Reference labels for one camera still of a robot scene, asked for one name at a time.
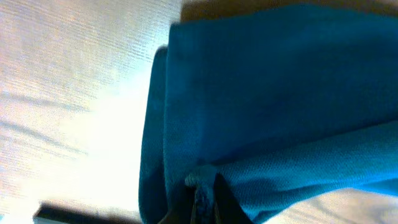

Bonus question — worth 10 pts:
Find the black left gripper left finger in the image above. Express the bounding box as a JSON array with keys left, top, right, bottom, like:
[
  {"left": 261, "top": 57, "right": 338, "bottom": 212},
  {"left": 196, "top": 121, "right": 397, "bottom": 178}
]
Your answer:
[{"left": 158, "top": 187, "right": 198, "bottom": 224}]

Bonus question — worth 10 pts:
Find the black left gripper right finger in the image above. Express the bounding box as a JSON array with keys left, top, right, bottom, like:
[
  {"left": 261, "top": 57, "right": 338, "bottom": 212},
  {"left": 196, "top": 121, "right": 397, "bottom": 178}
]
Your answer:
[{"left": 213, "top": 174, "right": 252, "bottom": 224}]

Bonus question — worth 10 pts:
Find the teal blue t-shirt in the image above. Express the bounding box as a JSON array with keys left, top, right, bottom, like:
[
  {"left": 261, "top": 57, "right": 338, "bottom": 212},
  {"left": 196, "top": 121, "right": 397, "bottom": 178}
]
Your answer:
[{"left": 139, "top": 5, "right": 397, "bottom": 223}]

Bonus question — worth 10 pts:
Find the black mounting rail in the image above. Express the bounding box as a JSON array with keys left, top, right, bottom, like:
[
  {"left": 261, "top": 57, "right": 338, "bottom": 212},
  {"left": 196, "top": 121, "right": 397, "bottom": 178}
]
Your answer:
[{"left": 32, "top": 203, "right": 141, "bottom": 224}]

